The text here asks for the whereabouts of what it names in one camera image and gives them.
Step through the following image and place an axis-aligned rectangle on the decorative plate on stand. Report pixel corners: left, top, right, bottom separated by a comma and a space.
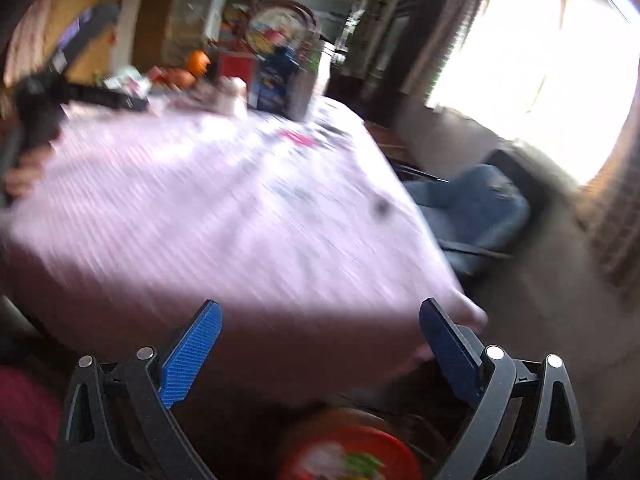
245, 0, 321, 56

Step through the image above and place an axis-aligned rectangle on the red plastic basket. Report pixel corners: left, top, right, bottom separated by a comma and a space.
277, 425, 423, 480

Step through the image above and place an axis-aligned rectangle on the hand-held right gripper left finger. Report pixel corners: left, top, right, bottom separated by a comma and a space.
54, 299, 222, 480

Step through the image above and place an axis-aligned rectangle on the dark wooden cabinet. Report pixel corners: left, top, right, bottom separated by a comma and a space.
327, 0, 451, 126

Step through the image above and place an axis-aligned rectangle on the floral curtain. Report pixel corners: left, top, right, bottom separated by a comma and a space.
5, 0, 56, 86

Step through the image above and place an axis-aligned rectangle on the pink floral tablecloth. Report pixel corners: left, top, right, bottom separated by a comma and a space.
0, 95, 488, 406

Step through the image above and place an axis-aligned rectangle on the pink garment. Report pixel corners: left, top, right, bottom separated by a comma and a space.
0, 365, 63, 480

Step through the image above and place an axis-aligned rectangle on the office chair with blue cushion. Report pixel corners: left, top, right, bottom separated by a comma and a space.
402, 150, 538, 276

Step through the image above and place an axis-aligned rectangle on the red box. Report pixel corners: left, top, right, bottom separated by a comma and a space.
217, 52, 258, 91

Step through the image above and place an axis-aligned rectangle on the window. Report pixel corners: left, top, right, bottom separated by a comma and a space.
425, 0, 631, 186

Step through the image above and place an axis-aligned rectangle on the dark blue supplement bottle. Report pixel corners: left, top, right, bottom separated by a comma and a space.
248, 45, 301, 113

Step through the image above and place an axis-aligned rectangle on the person's left hand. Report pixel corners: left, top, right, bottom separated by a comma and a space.
5, 147, 51, 199

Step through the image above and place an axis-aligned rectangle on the silver metal bottle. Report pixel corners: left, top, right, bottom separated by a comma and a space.
290, 40, 323, 122

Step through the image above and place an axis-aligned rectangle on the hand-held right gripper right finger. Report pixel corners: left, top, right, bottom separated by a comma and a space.
419, 297, 588, 480

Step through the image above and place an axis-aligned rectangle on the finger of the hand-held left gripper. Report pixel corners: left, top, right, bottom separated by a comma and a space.
60, 85, 149, 111
50, 2, 121, 73

